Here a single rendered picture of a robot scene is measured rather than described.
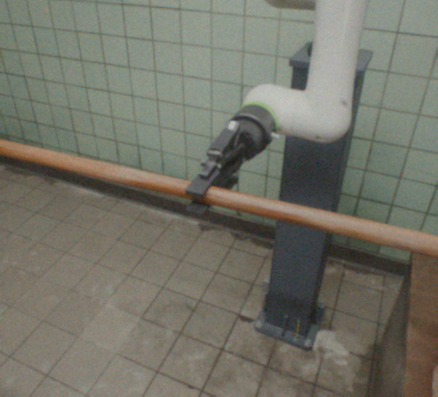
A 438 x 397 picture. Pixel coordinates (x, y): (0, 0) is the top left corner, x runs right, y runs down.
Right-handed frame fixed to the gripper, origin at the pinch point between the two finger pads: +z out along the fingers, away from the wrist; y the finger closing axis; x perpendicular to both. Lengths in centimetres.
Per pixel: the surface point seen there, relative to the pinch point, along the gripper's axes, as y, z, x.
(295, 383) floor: 118, -44, -18
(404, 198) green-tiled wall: 73, -122, -43
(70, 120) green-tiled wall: 70, -123, 146
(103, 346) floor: 118, -27, 62
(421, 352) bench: 60, -31, -49
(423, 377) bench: 60, -24, -50
